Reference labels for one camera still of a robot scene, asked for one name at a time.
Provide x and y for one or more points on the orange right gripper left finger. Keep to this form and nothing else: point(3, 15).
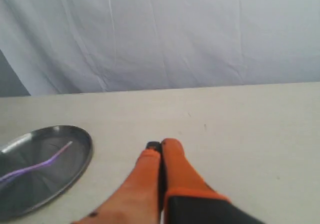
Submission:
point(137, 198)

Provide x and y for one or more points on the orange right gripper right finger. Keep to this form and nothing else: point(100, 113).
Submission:
point(188, 198)

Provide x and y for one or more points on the pink plastic straw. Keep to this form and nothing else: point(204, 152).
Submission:
point(36, 166)

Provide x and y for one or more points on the round steel plate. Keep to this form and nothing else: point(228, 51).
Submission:
point(28, 192)

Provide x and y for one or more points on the white backdrop cloth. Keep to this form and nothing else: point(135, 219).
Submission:
point(83, 46)

